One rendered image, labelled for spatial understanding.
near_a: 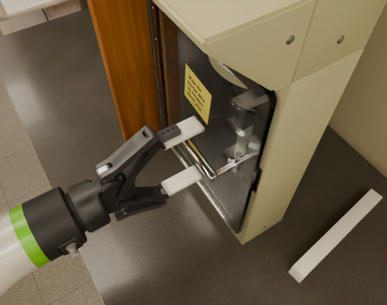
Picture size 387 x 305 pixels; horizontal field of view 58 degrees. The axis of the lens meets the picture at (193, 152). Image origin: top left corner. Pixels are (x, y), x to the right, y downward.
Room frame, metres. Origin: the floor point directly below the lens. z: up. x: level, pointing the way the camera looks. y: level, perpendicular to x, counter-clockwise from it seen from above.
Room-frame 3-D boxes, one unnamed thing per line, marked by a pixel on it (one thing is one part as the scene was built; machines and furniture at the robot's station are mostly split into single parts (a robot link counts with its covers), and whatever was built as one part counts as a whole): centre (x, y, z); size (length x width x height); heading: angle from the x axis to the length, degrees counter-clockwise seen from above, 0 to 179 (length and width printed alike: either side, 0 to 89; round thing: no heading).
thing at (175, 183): (0.32, 0.02, 1.13); 0.07 x 0.03 x 0.01; 122
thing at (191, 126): (0.32, 0.02, 1.27); 0.07 x 0.03 x 0.01; 122
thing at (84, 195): (0.25, 0.13, 1.20); 0.09 x 0.07 x 0.08; 122
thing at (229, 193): (0.41, -0.01, 1.19); 0.30 x 0.01 x 0.40; 31
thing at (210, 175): (0.33, -0.02, 1.20); 0.10 x 0.05 x 0.03; 31
